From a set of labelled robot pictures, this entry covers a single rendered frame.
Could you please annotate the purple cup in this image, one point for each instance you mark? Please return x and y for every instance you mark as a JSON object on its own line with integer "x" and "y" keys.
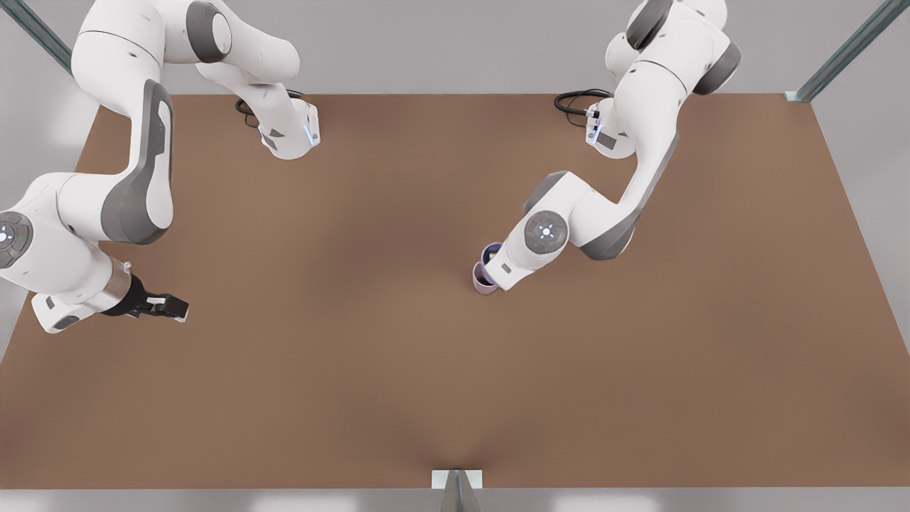
{"x": 487, "y": 257}

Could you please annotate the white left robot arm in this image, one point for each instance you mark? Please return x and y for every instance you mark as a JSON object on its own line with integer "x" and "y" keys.
{"x": 657, "y": 99}

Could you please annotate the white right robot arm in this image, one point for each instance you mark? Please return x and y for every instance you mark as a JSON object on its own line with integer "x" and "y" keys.
{"x": 117, "y": 78}

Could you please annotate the pink cup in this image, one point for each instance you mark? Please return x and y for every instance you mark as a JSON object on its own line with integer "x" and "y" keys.
{"x": 481, "y": 281}

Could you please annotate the silver frame post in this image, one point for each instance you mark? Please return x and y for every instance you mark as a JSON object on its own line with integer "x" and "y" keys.
{"x": 456, "y": 491}
{"x": 846, "y": 53}
{"x": 35, "y": 32}

